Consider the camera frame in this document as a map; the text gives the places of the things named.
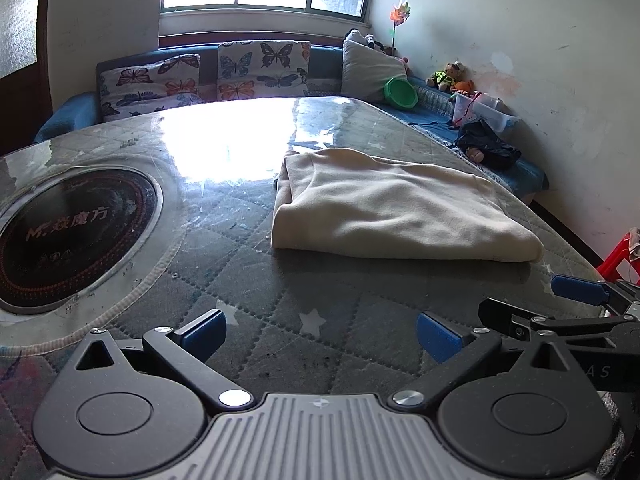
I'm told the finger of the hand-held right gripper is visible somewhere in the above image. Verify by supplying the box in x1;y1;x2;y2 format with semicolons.
551;274;640;313
479;299;640;343

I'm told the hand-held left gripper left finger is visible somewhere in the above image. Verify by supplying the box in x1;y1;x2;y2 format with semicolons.
75;309;253;413

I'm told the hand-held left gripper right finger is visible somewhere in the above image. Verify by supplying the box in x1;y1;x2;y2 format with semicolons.
392;311;586;411

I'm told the cream sweatshirt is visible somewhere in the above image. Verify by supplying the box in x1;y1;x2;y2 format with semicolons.
271;147;545;264

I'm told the dark clothes pile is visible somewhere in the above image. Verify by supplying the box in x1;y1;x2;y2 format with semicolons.
455;120;523;170

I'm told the red plastic stool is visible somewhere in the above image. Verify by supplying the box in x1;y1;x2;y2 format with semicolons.
596;232;640;286

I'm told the round black induction cooker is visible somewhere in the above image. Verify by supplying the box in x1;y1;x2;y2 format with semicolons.
0;164;185;331

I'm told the clear plastic storage box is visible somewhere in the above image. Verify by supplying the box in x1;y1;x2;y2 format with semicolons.
450;92;521;136

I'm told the patterned quilted sofa mat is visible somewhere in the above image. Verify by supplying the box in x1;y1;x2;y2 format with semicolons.
407;75;458;128

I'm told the green plastic basin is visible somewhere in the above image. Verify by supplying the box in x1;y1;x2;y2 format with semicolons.
384;76;420;109

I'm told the brown teddy bear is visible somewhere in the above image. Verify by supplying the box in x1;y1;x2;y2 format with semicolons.
426;61;466;92

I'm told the blue sofa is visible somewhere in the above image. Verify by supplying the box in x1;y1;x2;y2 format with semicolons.
34;42;549;206

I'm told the butterfly print cushion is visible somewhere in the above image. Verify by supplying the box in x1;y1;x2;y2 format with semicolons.
216;40;312;103
98;53;203;122

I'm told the grey pillow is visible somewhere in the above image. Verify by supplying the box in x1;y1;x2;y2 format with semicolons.
341;39;411;103

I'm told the black and white plush toy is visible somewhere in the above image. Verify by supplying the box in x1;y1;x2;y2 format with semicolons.
345;29;391;55

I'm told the colourful pinwheel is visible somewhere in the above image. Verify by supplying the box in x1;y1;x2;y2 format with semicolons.
389;2;412;56

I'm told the brown wooden door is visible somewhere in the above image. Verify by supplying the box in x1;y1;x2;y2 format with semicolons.
0;0;56;156

